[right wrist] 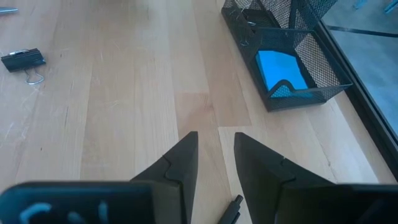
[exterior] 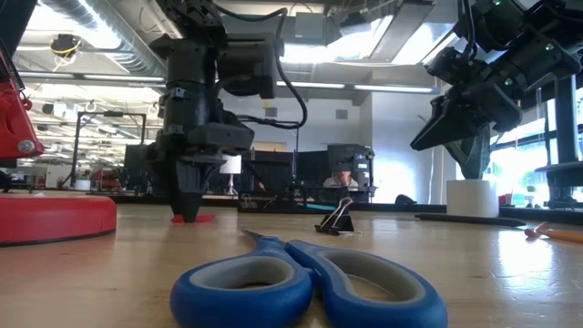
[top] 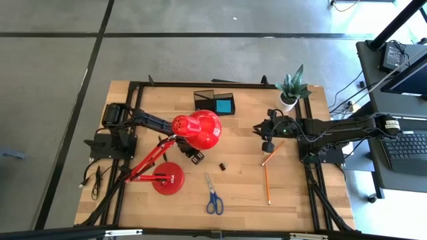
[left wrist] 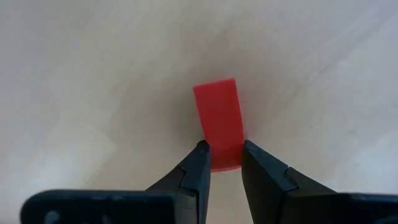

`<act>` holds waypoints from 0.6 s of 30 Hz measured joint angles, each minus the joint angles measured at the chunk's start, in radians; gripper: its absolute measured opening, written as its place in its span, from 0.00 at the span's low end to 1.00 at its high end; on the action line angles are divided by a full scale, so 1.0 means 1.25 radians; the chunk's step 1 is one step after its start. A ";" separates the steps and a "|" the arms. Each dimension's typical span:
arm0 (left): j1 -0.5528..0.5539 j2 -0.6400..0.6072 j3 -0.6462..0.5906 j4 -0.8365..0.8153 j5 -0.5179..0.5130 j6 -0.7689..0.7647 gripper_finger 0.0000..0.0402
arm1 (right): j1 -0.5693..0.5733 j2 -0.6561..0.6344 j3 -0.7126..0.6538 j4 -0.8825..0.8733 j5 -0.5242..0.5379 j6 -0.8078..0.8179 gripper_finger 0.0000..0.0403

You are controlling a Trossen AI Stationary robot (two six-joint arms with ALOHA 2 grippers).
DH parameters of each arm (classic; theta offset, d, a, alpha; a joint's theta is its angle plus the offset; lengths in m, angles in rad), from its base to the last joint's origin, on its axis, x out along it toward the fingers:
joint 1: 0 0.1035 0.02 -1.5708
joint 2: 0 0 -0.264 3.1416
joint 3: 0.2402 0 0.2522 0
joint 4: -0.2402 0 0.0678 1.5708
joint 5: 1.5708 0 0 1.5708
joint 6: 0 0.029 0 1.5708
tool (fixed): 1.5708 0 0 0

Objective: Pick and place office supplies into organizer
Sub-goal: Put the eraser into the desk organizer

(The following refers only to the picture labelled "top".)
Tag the orange pencil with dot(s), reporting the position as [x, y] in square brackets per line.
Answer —
[272, 155]
[267, 185]

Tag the black binder clip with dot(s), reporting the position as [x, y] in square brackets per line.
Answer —
[222, 166]

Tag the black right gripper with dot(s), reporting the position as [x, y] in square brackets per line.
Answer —
[283, 128]

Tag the black keyboard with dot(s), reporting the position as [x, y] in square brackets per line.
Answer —
[410, 150]

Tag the black power adapter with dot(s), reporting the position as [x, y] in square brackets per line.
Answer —
[392, 56]

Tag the tall black pole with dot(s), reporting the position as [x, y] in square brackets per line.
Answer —
[397, 23]

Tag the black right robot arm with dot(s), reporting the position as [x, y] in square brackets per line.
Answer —
[340, 128]

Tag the black mesh desk organizer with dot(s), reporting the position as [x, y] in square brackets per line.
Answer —
[204, 104]

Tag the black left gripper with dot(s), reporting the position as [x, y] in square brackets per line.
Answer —
[195, 156]

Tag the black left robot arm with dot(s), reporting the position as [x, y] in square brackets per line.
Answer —
[150, 120]

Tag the white power strip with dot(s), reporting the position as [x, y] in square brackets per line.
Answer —
[352, 107]

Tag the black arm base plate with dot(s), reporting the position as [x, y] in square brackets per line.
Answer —
[333, 156]
[100, 150]

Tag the black caster wheel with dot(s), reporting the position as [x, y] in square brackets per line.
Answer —
[372, 198]

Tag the black monitor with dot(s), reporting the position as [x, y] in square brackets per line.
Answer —
[413, 83]

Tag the black camera mount rail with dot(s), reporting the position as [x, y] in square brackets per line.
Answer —
[66, 233]

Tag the black flat frame bracket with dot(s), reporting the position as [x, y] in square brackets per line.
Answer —
[225, 81]

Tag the blue sticky note pad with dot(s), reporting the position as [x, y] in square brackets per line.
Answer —
[223, 106]

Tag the snake plant in white pot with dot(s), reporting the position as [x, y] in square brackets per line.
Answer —
[287, 100]

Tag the black side desk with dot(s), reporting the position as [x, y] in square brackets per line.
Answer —
[400, 183]

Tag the black frame knob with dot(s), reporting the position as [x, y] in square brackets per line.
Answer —
[151, 80]
[264, 80]

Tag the grey floor object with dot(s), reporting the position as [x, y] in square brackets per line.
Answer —
[11, 154]

